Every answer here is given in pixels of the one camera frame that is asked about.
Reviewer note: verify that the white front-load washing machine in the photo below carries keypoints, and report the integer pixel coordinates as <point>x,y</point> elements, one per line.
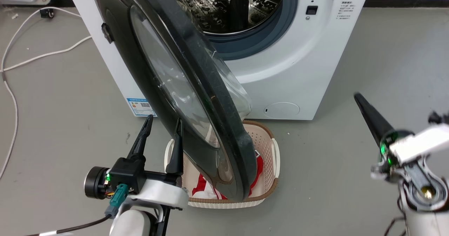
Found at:
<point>315,71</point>

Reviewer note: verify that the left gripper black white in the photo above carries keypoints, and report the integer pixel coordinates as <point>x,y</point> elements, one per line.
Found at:
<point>128,173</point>

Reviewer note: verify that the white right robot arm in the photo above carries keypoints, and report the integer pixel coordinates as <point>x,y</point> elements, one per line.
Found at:
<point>431,225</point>

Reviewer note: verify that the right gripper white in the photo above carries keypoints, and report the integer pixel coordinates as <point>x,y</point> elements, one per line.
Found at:
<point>421,141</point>

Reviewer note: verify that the round white filter cover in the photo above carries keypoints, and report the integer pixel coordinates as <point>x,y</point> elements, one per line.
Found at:
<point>281,110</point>

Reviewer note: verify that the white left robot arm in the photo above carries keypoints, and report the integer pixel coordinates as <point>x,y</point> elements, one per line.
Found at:
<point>130,223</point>

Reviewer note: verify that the beige perforated laundry basket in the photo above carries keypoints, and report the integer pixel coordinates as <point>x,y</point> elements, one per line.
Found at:
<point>265,152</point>

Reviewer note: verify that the steel washing machine drum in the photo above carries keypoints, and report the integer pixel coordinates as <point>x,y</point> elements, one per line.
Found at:
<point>217,11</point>

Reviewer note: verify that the red and white garment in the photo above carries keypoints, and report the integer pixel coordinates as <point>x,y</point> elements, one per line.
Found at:
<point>202,186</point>

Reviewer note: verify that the blue energy label sticker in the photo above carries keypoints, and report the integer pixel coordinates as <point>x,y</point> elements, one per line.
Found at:
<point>141,107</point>

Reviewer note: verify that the grey rubber door gasket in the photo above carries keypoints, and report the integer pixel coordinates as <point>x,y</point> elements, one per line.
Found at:
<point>277,36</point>

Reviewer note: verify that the black round washing machine door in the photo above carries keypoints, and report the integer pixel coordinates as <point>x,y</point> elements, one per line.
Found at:
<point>196,71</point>

